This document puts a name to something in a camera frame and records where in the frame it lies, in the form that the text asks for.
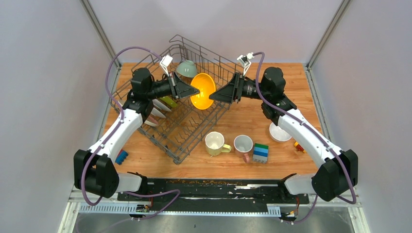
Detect teal and yellow bowls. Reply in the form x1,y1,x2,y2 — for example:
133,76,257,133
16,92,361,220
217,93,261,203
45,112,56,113
176,60,198,78

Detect pink mug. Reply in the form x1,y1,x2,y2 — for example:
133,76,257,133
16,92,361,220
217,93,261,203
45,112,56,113
234,135,254,163

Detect grey wire dish rack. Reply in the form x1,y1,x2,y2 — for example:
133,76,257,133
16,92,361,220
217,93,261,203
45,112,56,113
109,34,247,165

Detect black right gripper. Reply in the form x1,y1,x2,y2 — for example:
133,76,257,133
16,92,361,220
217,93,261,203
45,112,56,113
208,72,269,104

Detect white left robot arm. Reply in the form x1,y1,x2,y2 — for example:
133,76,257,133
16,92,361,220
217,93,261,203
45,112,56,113
73,68,200,200

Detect red and teal floral plate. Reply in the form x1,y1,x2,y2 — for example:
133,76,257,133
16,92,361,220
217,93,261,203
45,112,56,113
150,107,166,118

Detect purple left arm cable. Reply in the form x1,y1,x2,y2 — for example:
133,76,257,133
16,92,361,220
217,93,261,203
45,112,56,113
80,46,181,222

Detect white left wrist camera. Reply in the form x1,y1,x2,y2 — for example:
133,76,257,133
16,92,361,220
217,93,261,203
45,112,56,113
159,54,173,77

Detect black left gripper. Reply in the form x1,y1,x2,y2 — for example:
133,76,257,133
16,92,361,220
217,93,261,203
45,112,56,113
146,71,199,100

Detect small red yellow green toy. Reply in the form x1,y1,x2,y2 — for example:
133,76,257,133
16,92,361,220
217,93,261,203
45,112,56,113
293,142,306,153

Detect yellow mug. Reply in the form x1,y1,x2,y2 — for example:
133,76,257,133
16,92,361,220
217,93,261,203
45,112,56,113
204,132,232,157

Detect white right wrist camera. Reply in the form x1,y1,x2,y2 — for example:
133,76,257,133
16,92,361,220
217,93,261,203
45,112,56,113
237,52,254,77

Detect green scalloped plate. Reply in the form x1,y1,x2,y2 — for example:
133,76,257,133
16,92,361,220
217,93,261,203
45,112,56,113
160,96,178,108

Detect cream and pink plate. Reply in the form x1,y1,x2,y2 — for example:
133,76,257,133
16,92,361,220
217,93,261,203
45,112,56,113
144,116,159,127

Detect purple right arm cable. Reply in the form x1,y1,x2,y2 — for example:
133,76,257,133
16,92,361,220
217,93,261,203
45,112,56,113
252,51,357,225

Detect green blue grey block stack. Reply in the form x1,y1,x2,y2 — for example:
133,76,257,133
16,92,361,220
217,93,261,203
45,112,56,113
252,143,269,164

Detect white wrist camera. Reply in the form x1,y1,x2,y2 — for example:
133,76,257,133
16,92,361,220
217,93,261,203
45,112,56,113
159,54,173,77
237,52,254,77

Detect yellow bowl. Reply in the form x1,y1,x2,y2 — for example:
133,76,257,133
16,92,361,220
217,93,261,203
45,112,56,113
190,73,216,110

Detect yellow red blue toy block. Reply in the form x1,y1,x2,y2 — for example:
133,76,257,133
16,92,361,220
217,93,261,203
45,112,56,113
115,150,128,165

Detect white bowl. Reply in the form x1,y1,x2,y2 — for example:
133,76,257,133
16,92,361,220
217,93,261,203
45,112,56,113
269,123,292,142

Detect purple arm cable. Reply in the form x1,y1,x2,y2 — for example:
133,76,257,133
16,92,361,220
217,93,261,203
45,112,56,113
252,51,357,225
80,46,181,222

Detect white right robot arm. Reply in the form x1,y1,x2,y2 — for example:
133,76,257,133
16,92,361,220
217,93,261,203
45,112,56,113
209,67,358,204

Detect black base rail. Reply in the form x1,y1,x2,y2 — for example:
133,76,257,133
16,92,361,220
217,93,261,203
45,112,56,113
69,176,361,222

